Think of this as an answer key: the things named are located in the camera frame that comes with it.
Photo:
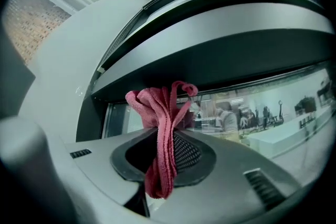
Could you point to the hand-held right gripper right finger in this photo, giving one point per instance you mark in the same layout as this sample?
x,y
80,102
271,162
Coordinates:
x,y
193,160

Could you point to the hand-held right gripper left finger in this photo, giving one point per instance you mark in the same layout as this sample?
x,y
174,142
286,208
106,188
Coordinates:
x,y
131,162

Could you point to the red cloth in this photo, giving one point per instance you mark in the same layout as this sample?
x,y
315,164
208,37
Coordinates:
x,y
164,139

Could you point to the window glass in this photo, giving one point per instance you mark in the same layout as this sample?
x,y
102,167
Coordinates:
x,y
286,102

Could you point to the white counter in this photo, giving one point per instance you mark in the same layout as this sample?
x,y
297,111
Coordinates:
x,y
278,139

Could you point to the dark potted plant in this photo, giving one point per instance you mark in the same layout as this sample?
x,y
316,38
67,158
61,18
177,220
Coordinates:
x,y
305,105

